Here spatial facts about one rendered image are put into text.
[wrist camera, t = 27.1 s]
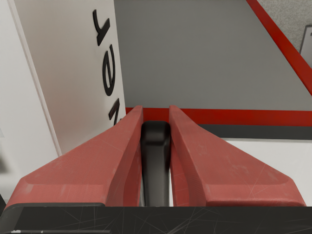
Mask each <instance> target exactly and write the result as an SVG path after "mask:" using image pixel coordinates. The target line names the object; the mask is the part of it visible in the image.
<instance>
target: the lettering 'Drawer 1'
mask: <svg viewBox="0 0 312 234"><path fill-rule="evenodd" d="M93 19H94V24H95V28H96V31H97V33H98V36H97V43H98V46H100V44H101V42H102V41H103V39H104V37H105V35H106V33H107V32H108V30H109V28H110V19H109V18H108V19H107V21H106V23H105V24H104V26H103V28H102V29H100V28H99V25H98V20H97V10H96V9H95V10H94V11H93ZM110 52H111V56H112V63H113V77H112V79H111V70H110V63H109V55H108V51H106V53H105V56H104V61H103V82H104V89H105V93H106V95H107V96H111V94H112V92H113V89H114V85H115V73H116V71H115V59H114V52H113V47H112V44H111V45H110ZM106 65H107V69H108V75H109V82H110V87H109V88H108V86H107V82H106ZM119 106H120V102H119V98H118V99H117V101H116V102H115V104H114V106H113V107H112V109H111V111H110V112H109V119H110V120H111V119H112V117H113V115H114V113H115V111H116V116H115V121H114V125H115V124H117V117H118V112H119Z"/></svg>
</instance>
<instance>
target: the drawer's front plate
mask: <svg viewBox="0 0 312 234"><path fill-rule="evenodd" d="M95 9H96V10H97V21H98V25H99V28H100V29H102V28H103V26H104V24H105V23H106V21H107V19H108V18H109V19H110V28H109V30H108V32H107V33H106V35H105V37H104V39H103V41H102V42H101V44H100V46H98V41H97V36H98V32H97V31H96V28H95V24H94V19H93V11H94V10H95ZM111 44H112V47H113V52H114V59H115V71H116V73H115V85H114V89H113V92H112V94H111V96H107V95H106V93H105V89H104V82H103V61H104V56H105V53H106V51H108V55H109V63H110V72H111V79H112V77H113V63H112V56H111V51H110V45H111ZM118 98H119V102H120V106H119V112H118V117H117V123H118V122H119V121H120V119H122V118H123V117H124V116H125V115H126V111H125V102H124V90H123V82H122V73H121V64H120V56H119V47H118V38H117V26H116V17H115V9H114V0H0V128H1V131H2V133H3V135H4V137H5V139H6V141H7V144H8V146H9V148H10V150H11V152H12V154H13V157H14V159H15V161H16V163H17V165H18V167H19V169H20V171H21V174H22V176H23V177H24V176H26V175H28V174H29V173H31V172H33V171H35V170H36V169H38V168H40V167H42V166H44V165H45V164H47V163H49V162H51V161H52V160H54V159H56V158H58V157H59V156H61V155H63V154H65V153H66V152H68V151H70V150H72V149H74V148H75V147H77V146H79V145H81V144H83V143H85V142H86V141H88V140H90V139H92V138H93V137H95V136H97V135H99V134H100V133H102V132H104V131H106V130H108V129H109V128H111V127H113V126H114V121H115V116H116V111H115V113H114V115H113V117H112V119H111V120H110V119H109V112H110V111H111V109H112V107H113V106H114V104H115V102H116V101H117V99H118Z"/></svg>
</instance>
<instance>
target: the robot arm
mask: <svg viewBox="0 0 312 234"><path fill-rule="evenodd" d="M142 124H143V106H142V105H137V106H135V107H134V108H133V109H132V110H131V111H130V112H129V113H128V114H127V115H126V116H124V117H123V118H122V119H121V120H120V121H119V122H118V123H117V124H115V125H114V126H113V127H111V128H109V129H108V130H106V131H104V132H102V133H100V134H99V135H97V136H95V137H93V138H92V139H90V140H88V141H86V142H85V143H83V144H81V145H79V146H77V147H75V148H74V149H72V150H70V151H68V152H66V153H65V154H63V155H61V156H59V157H58V158H56V159H54V160H52V161H51V162H49V163H47V164H45V165H44V166H42V167H40V168H38V169H36V170H35V171H33V172H31V173H29V174H28V175H26V176H24V177H22V178H21V179H20V180H19V182H18V184H17V185H16V187H15V189H14V191H13V193H12V195H11V197H10V199H9V201H8V203H7V205H6V207H5V209H4V211H3V213H2V215H1V217H0V234H312V206H307V205H306V203H305V201H304V199H303V197H302V195H301V193H300V192H299V190H298V188H297V186H296V184H295V182H294V180H293V179H292V178H290V177H289V176H287V175H285V174H283V173H282V172H280V171H278V170H276V169H275V168H273V167H271V166H269V165H267V164H266V163H264V162H262V161H260V160H259V159H257V158H255V157H253V156H252V155H250V154H248V153H246V152H244V151H242V150H241V149H239V148H237V147H235V146H233V145H232V144H230V143H228V142H226V141H225V140H223V139H221V138H219V137H218V136H216V135H214V134H212V133H210V132H209V131H207V130H205V129H203V128H202V127H200V126H199V125H197V124H196V123H195V122H194V121H193V120H191V119H190V118H189V117H188V116H187V115H186V114H185V113H184V112H183V111H182V110H180V109H179V108H178V107H177V106H176V105H170V106H169V125H170V175H171V186H172V197H173V207H139V198H140V188H141V177H142V156H141V146H140V137H141V127H142Z"/></svg>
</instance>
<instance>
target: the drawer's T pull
mask: <svg viewBox="0 0 312 234"><path fill-rule="evenodd" d="M140 146H141V156H142V177H141V188H140V198H139V207H169V192H170V125H169V123H168V122H166V121H153V120H149V121H145V122H144V123H143V124H142V127H141V137H140Z"/></svg>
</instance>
